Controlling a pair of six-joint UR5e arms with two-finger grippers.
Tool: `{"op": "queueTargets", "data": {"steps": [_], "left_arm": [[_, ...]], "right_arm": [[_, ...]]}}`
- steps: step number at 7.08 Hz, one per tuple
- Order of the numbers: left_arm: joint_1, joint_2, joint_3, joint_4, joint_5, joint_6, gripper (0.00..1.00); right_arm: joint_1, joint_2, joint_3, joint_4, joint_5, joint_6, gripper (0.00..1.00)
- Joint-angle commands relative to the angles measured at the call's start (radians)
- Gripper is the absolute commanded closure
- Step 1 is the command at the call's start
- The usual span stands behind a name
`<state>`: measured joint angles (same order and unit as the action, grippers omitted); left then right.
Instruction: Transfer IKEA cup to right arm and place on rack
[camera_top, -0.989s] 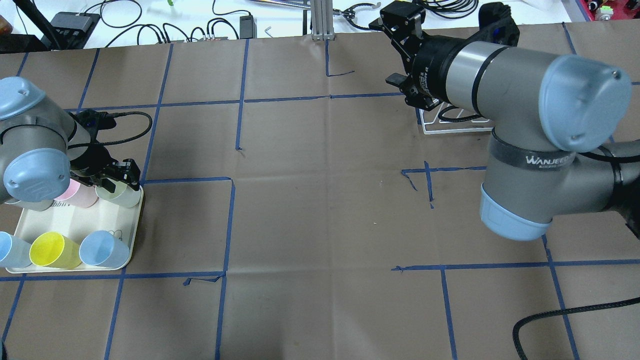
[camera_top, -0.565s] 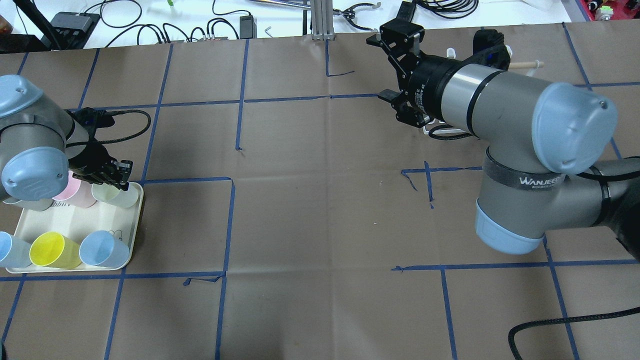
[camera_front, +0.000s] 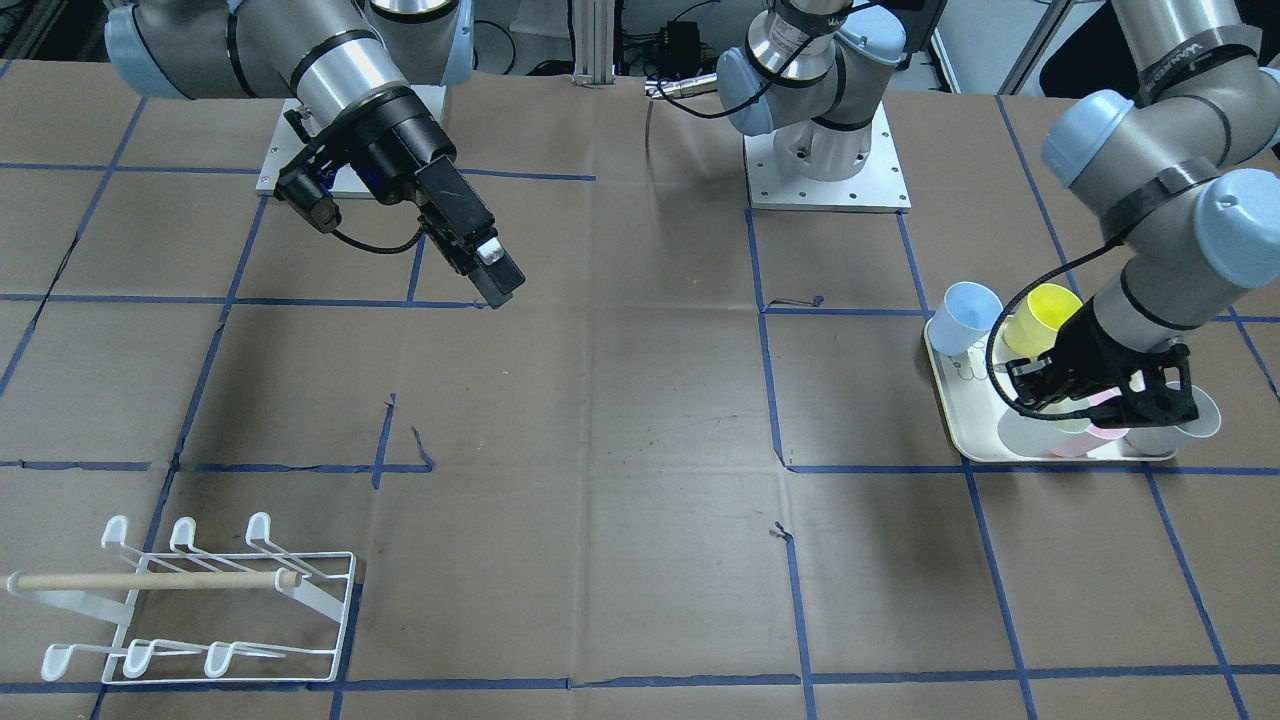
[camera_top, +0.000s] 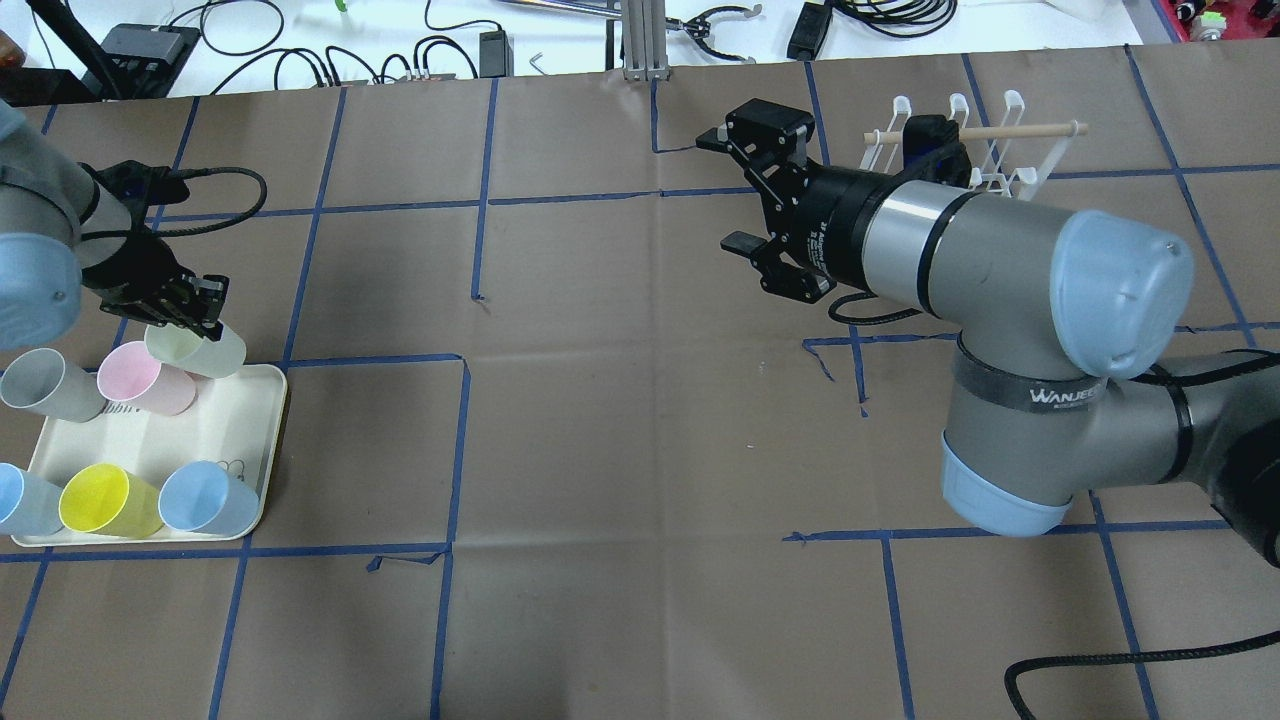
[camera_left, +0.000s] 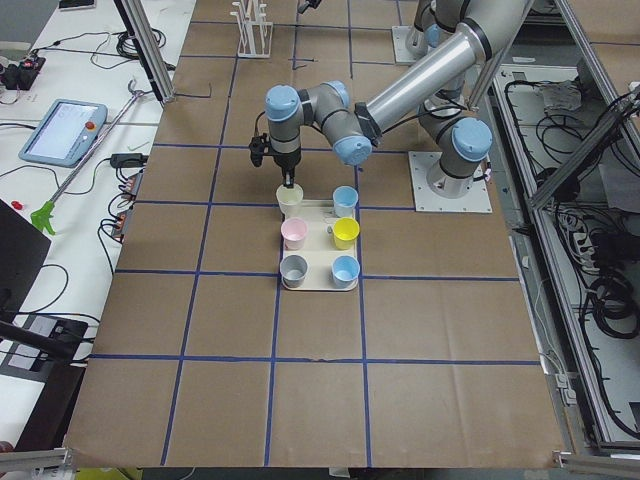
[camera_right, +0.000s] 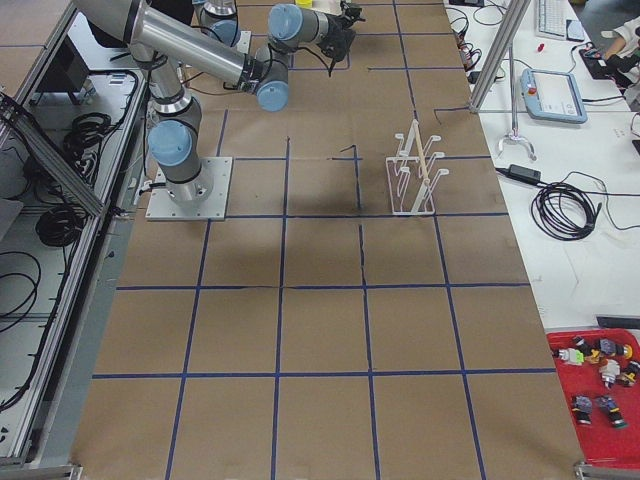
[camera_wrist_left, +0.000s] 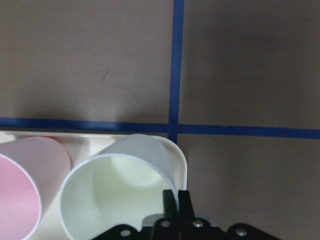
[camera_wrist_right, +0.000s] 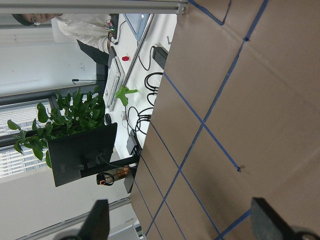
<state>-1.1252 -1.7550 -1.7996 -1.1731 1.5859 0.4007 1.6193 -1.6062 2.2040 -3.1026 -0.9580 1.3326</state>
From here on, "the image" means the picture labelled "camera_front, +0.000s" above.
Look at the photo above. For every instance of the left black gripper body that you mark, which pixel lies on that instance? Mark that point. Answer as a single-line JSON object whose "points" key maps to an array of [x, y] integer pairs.
{"points": [[1099, 352]]}

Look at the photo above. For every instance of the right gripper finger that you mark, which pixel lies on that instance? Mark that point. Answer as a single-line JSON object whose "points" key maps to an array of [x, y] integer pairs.
{"points": [[463, 229]]}

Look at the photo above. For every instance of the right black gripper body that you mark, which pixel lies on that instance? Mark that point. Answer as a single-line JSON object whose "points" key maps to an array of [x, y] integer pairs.
{"points": [[398, 146]]}

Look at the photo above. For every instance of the light blue cup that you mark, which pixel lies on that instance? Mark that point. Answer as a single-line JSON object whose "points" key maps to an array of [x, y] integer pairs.
{"points": [[966, 315]]}

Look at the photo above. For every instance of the pale green cup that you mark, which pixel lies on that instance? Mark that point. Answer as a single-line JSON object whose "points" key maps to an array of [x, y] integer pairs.
{"points": [[1029, 437]]}

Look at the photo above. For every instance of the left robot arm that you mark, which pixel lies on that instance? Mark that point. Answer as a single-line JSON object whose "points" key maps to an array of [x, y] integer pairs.
{"points": [[1165, 172]]}

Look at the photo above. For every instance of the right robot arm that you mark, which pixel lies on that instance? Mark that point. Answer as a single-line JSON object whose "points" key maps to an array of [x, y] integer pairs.
{"points": [[353, 67]]}

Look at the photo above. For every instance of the yellow cup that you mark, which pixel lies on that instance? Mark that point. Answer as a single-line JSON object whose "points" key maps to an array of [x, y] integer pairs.
{"points": [[1033, 327]]}

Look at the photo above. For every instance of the pink cup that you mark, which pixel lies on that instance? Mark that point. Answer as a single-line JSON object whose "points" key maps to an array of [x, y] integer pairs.
{"points": [[1087, 441]]}

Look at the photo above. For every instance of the grey cup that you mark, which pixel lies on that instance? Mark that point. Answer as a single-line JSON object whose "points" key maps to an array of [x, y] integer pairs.
{"points": [[1161, 441]]}

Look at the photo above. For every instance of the cream serving tray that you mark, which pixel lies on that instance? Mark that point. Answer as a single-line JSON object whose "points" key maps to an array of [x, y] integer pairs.
{"points": [[971, 409]]}

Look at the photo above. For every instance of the black power adapter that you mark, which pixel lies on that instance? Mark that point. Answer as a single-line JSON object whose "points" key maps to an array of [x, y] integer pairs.
{"points": [[678, 50]]}

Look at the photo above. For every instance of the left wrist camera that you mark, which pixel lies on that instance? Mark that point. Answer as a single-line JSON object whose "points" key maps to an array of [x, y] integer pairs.
{"points": [[1038, 381]]}

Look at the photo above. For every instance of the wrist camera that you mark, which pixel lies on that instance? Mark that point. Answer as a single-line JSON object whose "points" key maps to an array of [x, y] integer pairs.
{"points": [[1038, 381], [306, 184]]}

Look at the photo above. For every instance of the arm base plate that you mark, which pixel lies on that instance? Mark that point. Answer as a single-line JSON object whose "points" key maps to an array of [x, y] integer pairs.
{"points": [[285, 144], [807, 167]]}

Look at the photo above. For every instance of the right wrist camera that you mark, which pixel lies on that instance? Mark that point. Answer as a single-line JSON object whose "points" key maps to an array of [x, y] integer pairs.
{"points": [[306, 184]]}

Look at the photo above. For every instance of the white wire cup rack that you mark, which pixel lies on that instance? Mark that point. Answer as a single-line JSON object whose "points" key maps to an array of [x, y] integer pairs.
{"points": [[182, 615]]}

